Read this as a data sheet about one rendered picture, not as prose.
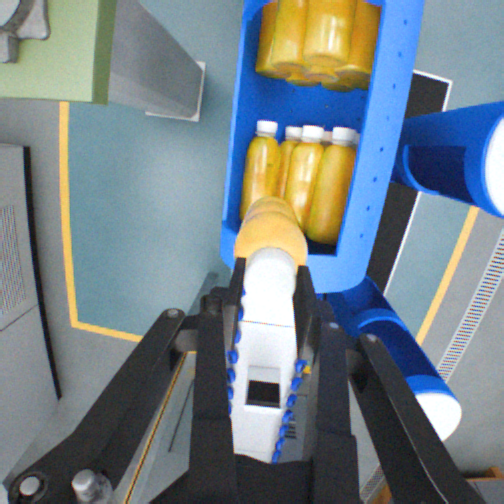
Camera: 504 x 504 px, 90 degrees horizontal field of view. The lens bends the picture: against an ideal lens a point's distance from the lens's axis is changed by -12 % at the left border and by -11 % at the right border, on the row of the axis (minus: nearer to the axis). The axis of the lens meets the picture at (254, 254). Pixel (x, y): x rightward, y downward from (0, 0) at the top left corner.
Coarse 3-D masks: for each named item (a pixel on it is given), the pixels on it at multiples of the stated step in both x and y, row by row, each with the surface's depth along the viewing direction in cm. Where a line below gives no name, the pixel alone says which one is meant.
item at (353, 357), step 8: (320, 304) 17; (328, 304) 17; (328, 312) 17; (328, 320) 16; (320, 328) 15; (352, 336) 14; (352, 344) 14; (352, 352) 13; (360, 352) 13; (352, 360) 14; (360, 360) 13; (352, 368) 14; (360, 368) 14
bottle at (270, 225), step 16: (256, 208) 31; (272, 208) 29; (288, 208) 32; (256, 224) 25; (272, 224) 24; (288, 224) 25; (240, 240) 25; (256, 240) 23; (272, 240) 23; (288, 240) 23; (304, 240) 25; (240, 256) 24; (288, 256) 22; (304, 256) 24
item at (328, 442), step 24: (336, 336) 14; (312, 360) 15; (336, 360) 12; (312, 384) 12; (336, 384) 11; (312, 408) 10; (336, 408) 9; (312, 432) 9; (336, 432) 8; (312, 456) 8; (336, 456) 7; (312, 480) 7; (336, 480) 7
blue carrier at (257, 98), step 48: (384, 0) 30; (240, 48) 43; (384, 48) 32; (240, 96) 48; (288, 96) 57; (336, 96) 57; (384, 96) 35; (240, 144) 53; (384, 144) 38; (240, 192) 59; (384, 192) 43; (336, 288) 44
